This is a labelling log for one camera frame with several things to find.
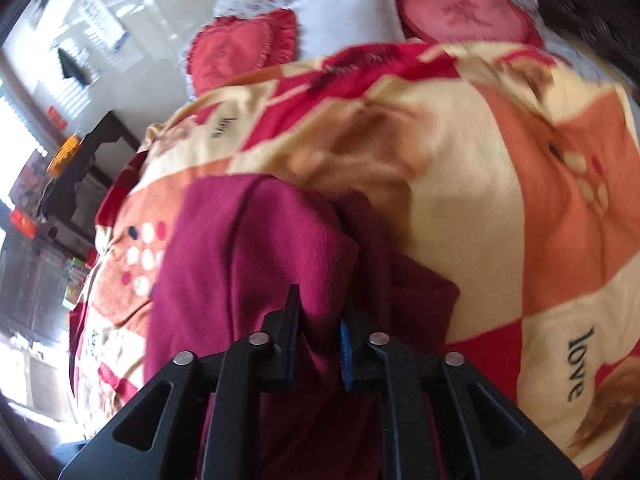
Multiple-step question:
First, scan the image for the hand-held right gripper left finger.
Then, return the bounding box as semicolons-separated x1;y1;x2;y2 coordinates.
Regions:
59;283;301;480

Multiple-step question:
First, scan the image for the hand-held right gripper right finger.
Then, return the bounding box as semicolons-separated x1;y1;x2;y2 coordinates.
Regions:
339;304;584;480

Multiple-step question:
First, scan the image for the magenta knit sweater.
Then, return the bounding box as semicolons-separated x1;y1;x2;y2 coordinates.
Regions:
145;172;461;480

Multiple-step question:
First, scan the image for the printed fleece blanket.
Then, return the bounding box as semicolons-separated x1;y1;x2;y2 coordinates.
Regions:
67;42;640;472

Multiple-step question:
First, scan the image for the dark wooden side table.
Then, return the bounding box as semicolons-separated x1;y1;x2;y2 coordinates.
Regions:
42;112;144;257

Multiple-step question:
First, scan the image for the orange object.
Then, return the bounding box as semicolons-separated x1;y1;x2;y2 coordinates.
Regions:
47;135;81;177

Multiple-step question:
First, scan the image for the small red heart pillow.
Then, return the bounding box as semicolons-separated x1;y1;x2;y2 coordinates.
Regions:
188;9;300;99

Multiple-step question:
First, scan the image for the white pillow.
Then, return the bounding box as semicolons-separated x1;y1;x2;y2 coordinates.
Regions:
287;0;407;59

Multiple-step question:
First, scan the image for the black hanging cloth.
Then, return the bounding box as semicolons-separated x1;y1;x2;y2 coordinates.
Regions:
57;47;86;81

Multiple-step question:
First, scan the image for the large red heart pillow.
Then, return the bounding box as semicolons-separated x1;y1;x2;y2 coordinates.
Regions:
399;0;544;47

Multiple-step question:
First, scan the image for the dark carved wooden headboard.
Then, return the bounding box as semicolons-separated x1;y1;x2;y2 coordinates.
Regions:
509;0;640;87

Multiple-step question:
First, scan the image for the wall calendar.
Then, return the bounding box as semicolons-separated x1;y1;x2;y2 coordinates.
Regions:
79;0;129;54

